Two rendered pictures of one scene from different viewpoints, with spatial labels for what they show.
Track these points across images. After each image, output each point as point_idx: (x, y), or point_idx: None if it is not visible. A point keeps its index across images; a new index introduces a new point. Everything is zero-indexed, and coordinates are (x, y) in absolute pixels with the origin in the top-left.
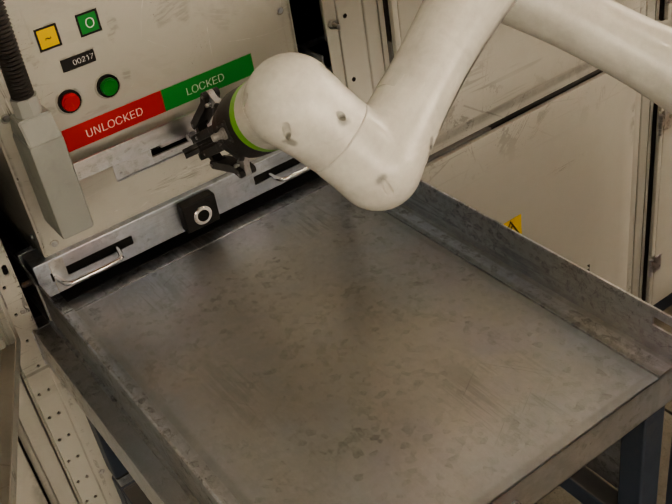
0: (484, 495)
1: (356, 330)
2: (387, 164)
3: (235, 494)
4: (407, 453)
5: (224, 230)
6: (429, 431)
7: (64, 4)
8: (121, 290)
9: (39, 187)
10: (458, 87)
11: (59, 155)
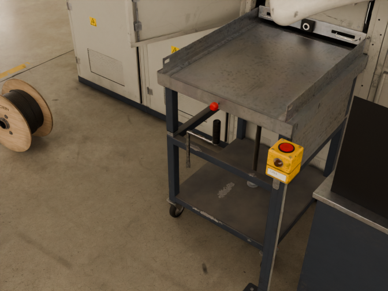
0: (214, 92)
1: (272, 66)
2: (276, 6)
3: (201, 58)
4: (224, 79)
5: (311, 37)
6: (234, 82)
7: None
8: (271, 28)
9: None
10: (320, 6)
11: None
